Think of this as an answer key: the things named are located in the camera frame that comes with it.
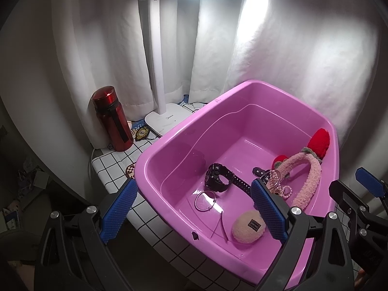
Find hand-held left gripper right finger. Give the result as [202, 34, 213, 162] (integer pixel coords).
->
[250, 178, 355, 291]

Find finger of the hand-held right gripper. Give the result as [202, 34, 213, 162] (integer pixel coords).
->
[329, 179, 388, 237]
[355, 167, 388, 196]

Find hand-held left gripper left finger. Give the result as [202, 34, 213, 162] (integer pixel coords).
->
[33, 177, 138, 291]

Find pearl hair claw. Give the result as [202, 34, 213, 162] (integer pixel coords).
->
[262, 170, 293, 199]

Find cream round fluffy hair clip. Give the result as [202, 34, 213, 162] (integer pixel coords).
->
[232, 210, 267, 243]

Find black snap hair clip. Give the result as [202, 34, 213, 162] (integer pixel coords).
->
[252, 167, 273, 178]

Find pink fluffy strawberry headband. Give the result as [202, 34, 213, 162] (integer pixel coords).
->
[271, 128, 331, 210]

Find thin black bobby pin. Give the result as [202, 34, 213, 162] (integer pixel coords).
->
[210, 210, 230, 242]

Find black wristwatch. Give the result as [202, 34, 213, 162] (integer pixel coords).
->
[205, 163, 252, 196]

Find silver wire bracelet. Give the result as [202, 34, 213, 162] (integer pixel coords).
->
[195, 189, 218, 211]

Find pink plastic basin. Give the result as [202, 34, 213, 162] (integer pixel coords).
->
[135, 80, 340, 288]

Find person's right hand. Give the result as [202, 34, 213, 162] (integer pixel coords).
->
[356, 268, 369, 288]

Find black gold embroidered patch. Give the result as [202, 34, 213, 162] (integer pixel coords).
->
[135, 126, 152, 142]

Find red water bottle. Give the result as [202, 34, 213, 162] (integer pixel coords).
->
[92, 86, 134, 152]

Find white curtain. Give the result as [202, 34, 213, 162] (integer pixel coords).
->
[51, 0, 379, 149]

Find white desk lamp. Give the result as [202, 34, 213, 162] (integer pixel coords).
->
[138, 0, 219, 137]

